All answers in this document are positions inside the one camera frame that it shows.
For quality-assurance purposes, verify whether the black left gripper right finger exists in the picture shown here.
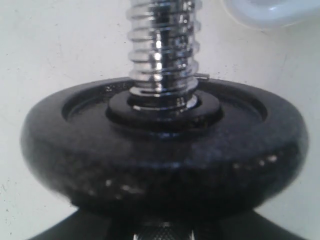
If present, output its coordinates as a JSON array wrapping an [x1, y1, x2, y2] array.
[[193, 208, 283, 240]]

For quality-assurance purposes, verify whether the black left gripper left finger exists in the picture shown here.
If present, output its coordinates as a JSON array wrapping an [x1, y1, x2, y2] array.
[[29, 203, 136, 240]]

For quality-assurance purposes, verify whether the black weight plate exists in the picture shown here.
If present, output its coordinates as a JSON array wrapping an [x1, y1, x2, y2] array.
[[20, 77, 309, 217]]

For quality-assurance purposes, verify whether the chrome threaded dumbbell bar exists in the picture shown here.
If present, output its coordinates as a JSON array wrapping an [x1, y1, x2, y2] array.
[[127, 0, 202, 112]]

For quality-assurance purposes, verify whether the white rectangular plastic tray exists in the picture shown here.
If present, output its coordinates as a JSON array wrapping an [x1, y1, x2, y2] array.
[[221, 0, 320, 30]]

